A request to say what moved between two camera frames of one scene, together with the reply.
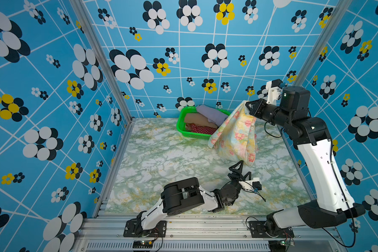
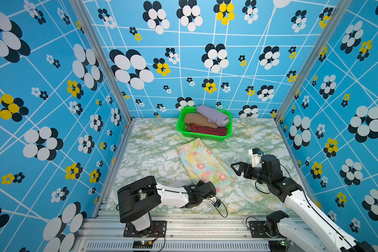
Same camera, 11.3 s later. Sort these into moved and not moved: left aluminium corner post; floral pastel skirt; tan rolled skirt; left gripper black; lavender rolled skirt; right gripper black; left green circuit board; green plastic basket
Moved: right gripper black; floral pastel skirt; left gripper black
Not moved: lavender rolled skirt; left green circuit board; green plastic basket; tan rolled skirt; left aluminium corner post
